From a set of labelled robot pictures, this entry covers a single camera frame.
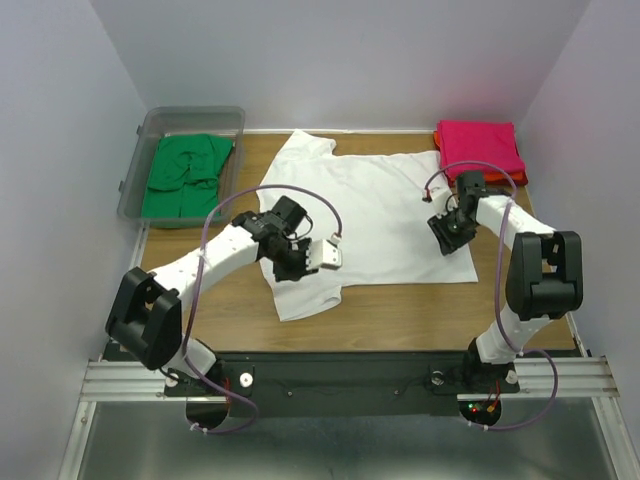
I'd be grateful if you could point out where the white t shirt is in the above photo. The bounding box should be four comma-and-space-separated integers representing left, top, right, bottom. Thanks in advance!
257, 130, 478, 322

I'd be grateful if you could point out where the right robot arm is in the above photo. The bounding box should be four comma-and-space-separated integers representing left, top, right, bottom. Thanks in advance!
424, 170, 583, 389

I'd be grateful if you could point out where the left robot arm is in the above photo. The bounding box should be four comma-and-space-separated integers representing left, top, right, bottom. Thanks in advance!
105, 196, 340, 383

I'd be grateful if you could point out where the pink folded t shirt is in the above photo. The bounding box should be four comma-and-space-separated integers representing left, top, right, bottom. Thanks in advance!
434, 120, 526, 175

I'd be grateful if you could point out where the green t shirt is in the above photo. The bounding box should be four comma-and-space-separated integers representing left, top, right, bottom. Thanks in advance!
141, 133, 234, 219

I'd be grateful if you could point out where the grey plastic bin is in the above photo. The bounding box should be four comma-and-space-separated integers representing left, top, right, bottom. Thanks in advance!
117, 106, 245, 228

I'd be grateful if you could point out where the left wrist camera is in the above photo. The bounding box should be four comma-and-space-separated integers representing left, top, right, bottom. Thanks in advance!
306, 235, 343, 271

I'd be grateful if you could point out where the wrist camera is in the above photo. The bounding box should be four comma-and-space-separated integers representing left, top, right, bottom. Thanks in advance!
422, 184, 452, 211
306, 235, 343, 271

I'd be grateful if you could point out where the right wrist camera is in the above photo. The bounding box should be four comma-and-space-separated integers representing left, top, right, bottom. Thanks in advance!
422, 184, 452, 211

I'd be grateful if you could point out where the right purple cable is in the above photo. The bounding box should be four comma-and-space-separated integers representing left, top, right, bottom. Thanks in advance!
422, 159, 559, 432

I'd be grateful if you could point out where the purple cable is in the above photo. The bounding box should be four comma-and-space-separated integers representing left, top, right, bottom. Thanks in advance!
422, 159, 559, 432
180, 183, 344, 435

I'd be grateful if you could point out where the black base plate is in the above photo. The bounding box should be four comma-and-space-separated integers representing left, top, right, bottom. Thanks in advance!
164, 352, 521, 420

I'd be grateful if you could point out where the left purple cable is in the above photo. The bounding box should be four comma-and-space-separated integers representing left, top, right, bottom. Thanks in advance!
180, 183, 344, 435

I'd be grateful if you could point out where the aluminium frame rail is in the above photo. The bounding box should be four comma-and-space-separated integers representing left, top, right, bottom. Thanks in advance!
80, 357, 619, 402

